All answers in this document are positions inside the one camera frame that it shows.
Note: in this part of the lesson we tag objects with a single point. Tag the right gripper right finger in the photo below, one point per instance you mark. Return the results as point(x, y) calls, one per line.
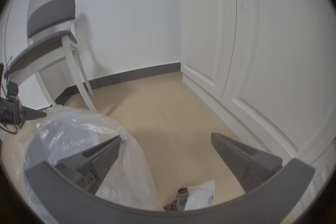
point(244, 160)

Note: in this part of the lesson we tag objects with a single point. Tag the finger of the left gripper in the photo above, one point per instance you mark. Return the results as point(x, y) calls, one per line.
point(32, 113)

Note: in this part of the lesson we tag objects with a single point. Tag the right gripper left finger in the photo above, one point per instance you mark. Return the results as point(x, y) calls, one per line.
point(98, 158)

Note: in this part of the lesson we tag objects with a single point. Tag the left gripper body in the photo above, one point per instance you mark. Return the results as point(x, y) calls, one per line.
point(11, 112)

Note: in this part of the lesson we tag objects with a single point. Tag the clear plastic bag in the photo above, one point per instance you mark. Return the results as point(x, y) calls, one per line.
point(78, 125)

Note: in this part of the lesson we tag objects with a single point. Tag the crumpled white paper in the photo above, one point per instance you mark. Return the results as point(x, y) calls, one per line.
point(200, 195)

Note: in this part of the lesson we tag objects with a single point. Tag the crumpled dark printed wrapper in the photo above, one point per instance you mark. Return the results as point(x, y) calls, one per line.
point(179, 199)

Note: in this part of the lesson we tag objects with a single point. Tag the white chair with grey seat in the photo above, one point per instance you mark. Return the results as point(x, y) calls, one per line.
point(49, 17)

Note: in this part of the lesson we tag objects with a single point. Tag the white wardrobe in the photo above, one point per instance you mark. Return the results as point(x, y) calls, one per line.
point(262, 47)

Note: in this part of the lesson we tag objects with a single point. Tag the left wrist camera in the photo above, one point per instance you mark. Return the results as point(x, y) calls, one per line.
point(12, 89)

